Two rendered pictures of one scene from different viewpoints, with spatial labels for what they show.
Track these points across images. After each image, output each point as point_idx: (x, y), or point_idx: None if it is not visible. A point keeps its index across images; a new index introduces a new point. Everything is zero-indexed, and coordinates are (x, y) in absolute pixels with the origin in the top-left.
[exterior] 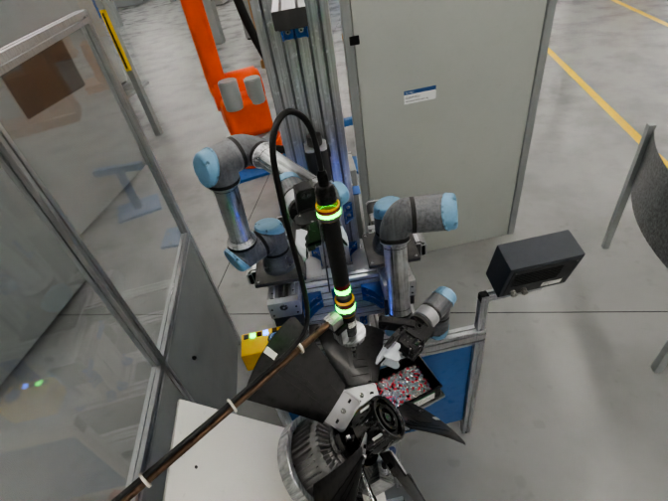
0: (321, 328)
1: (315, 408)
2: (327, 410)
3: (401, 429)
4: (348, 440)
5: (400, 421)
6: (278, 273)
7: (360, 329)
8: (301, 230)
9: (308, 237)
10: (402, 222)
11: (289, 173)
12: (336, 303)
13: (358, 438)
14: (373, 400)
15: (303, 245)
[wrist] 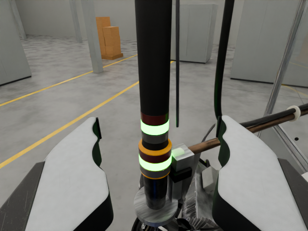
0: (199, 144)
1: (213, 228)
2: (200, 230)
3: (137, 220)
4: (184, 230)
5: (134, 229)
6: None
7: (141, 198)
8: (261, 219)
9: (212, 208)
10: None
11: None
12: (170, 140)
13: (175, 219)
14: (151, 230)
15: (232, 127)
